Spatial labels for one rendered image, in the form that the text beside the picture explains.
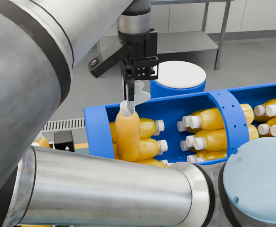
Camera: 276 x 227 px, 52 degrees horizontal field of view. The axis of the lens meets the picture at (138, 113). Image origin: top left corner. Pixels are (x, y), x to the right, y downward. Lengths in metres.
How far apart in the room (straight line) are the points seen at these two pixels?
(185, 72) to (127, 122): 0.76
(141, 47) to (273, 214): 0.44
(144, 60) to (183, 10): 3.70
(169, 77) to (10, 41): 1.26
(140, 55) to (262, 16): 4.30
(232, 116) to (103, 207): 0.61
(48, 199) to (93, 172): 0.06
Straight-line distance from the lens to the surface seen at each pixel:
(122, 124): 0.75
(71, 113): 2.96
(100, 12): 0.26
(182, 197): 0.42
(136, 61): 0.65
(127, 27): 0.61
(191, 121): 0.91
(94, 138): 0.77
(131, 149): 0.82
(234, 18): 4.69
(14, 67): 0.17
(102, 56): 0.66
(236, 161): 0.44
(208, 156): 0.94
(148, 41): 0.65
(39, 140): 1.01
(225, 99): 0.91
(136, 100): 0.70
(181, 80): 1.38
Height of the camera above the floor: 1.72
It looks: 37 degrees down
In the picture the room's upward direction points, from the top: straight up
